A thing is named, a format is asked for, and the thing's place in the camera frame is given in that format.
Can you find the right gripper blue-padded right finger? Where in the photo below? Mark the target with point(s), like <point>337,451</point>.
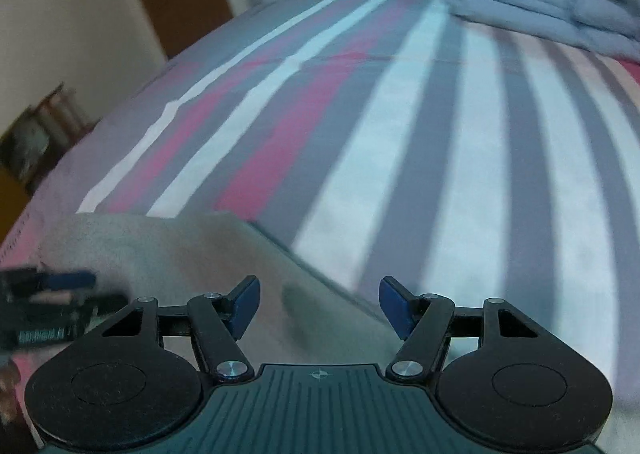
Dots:
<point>398,305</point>

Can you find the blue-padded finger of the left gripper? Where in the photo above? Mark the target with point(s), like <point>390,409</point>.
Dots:
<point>25,284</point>
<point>31,325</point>

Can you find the grey pants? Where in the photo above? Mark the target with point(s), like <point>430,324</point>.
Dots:
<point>301,319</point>

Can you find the striped pink grey bedsheet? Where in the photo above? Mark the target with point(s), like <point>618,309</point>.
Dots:
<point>386,137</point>

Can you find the cluttered wooden shelf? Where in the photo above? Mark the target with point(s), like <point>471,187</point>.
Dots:
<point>41,135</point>

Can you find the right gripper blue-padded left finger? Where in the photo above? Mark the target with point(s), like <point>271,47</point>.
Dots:
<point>244,300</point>

